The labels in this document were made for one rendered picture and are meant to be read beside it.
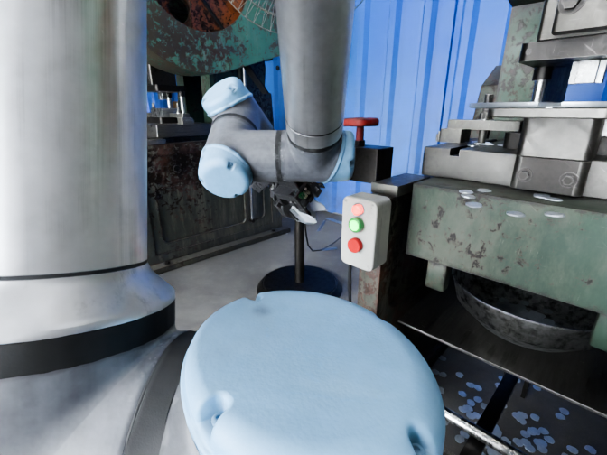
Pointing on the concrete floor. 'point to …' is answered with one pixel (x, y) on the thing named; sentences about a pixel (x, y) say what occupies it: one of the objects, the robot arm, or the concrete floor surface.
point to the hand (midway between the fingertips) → (309, 218)
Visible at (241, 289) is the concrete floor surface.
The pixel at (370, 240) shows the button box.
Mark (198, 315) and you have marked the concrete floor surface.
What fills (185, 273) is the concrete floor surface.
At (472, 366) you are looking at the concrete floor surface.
